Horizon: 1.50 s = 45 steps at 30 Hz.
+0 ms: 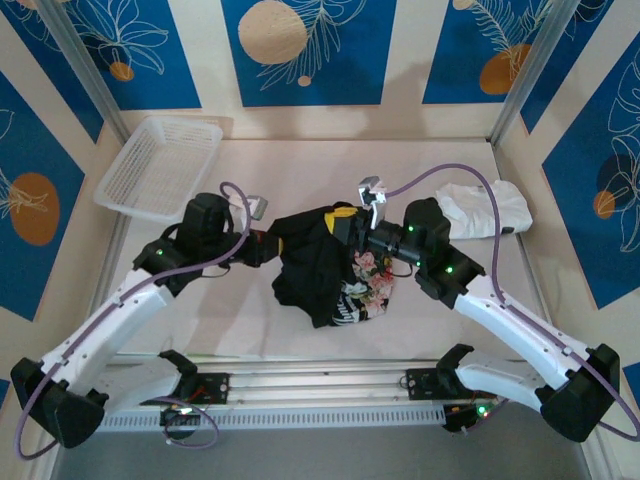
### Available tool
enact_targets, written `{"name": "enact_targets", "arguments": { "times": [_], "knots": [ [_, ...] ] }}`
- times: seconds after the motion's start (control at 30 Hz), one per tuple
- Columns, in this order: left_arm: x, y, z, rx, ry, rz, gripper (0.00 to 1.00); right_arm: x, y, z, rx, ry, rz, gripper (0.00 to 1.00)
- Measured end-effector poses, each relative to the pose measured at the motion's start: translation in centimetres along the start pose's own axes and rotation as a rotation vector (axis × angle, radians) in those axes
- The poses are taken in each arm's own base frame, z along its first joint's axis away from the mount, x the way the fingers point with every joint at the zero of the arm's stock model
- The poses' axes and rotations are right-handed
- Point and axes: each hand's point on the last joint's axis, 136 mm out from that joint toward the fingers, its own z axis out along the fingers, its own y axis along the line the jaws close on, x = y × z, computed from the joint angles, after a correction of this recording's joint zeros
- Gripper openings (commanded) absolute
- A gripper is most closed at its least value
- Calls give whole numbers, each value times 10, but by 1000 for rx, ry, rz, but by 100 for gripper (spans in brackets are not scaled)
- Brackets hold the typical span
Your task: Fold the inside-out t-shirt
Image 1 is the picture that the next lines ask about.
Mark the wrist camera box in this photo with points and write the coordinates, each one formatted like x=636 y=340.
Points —
x=372 y=192
x=257 y=207

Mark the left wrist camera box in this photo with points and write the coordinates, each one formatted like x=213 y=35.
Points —
x=257 y=207

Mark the white plastic mesh basket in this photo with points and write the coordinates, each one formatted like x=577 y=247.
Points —
x=160 y=165

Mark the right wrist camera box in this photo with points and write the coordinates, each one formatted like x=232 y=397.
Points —
x=372 y=192

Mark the white t-shirt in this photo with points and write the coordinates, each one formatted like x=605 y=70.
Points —
x=475 y=210

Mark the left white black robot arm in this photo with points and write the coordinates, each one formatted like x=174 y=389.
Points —
x=100 y=330

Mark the aluminium rail frame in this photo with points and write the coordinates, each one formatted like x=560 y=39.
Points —
x=320 y=380

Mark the white table cover sheet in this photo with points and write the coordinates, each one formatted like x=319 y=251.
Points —
x=310 y=155

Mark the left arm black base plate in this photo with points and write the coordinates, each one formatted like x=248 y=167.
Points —
x=220 y=387

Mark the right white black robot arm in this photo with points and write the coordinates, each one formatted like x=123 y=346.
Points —
x=515 y=325

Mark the black floral print t-shirt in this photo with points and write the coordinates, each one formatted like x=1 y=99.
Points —
x=310 y=270

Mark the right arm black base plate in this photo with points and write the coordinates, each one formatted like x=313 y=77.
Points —
x=420 y=384

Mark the aluminium corner post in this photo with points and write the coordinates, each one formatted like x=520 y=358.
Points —
x=525 y=75
x=85 y=65

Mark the blue floral wall panel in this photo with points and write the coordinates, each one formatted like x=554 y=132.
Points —
x=575 y=240
x=170 y=75
x=30 y=150
x=450 y=50
x=350 y=75

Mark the circuit board with green LED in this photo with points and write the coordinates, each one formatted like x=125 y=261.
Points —
x=470 y=416
x=182 y=414

